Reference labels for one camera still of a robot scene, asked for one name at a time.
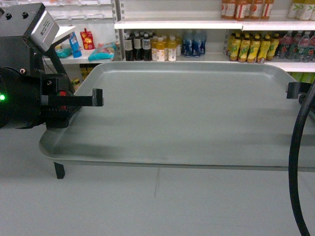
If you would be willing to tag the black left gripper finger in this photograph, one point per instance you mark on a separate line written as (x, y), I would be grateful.
(96, 100)

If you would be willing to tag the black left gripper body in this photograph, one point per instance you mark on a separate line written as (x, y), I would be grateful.
(24, 100)

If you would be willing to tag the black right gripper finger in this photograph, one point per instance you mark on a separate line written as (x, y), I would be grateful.
(294, 89)

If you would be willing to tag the silver grey tray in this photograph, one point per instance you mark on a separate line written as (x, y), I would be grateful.
(180, 114)

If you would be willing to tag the red lidded sauce jar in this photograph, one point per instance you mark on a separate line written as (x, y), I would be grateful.
(76, 84)

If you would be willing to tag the teal snack packet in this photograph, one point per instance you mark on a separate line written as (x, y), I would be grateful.
(103, 51)

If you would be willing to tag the front left dark tea bottle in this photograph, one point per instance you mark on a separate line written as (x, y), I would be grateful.
(128, 48)

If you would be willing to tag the dark tea bottle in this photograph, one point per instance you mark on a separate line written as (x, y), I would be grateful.
(146, 45)
(128, 48)
(137, 47)

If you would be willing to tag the middle dark tea bottle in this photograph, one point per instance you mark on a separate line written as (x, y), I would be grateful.
(137, 47)

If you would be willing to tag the right dark tea bottle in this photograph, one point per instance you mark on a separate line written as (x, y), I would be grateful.
(146, 45)

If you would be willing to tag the left yellow juice bottle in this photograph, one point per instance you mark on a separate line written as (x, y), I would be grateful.
(154, 41)

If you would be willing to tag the yellow juice bottle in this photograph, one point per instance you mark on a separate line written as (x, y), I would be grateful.
(160, 49)
(172, 49)
(154, 41)

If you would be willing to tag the front yellow juice bottle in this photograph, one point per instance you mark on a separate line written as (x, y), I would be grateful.
(160, 49)

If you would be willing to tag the right yellow juice bottle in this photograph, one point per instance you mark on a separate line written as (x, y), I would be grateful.
(172, 49)

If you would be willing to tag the left blue drink bottle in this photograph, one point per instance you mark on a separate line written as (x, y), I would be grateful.
(187, 43)

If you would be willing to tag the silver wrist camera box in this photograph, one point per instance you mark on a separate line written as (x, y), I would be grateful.
(43, 30)

